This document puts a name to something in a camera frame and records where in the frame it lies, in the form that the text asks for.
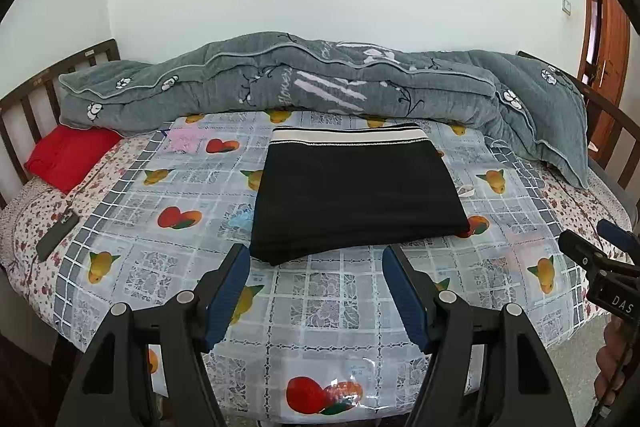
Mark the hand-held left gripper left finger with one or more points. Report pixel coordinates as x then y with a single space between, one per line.
227 302

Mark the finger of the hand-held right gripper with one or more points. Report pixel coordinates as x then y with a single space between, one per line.
620 234
580 249

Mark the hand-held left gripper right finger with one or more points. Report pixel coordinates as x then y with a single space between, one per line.
407 302

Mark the black pants with striped waistband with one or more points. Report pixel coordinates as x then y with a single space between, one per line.
350 197

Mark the person's right hand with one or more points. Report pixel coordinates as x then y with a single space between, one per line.
612 357

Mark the fruit print plastic cover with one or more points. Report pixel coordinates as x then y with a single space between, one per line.
325 307

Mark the brown wooden door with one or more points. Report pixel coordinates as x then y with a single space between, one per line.
612 57

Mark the dark smartphone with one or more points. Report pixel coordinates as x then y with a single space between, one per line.
57 234

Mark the floral bed sheet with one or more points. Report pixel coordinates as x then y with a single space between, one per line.
30 227

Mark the red pillow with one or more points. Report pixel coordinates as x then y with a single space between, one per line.
70 154

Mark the grey floral quilt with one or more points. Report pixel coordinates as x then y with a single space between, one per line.
300 82

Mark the dark wooden bed headboard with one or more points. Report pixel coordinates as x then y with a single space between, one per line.
30 107

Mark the white wall switch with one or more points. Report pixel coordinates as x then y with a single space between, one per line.
567 5

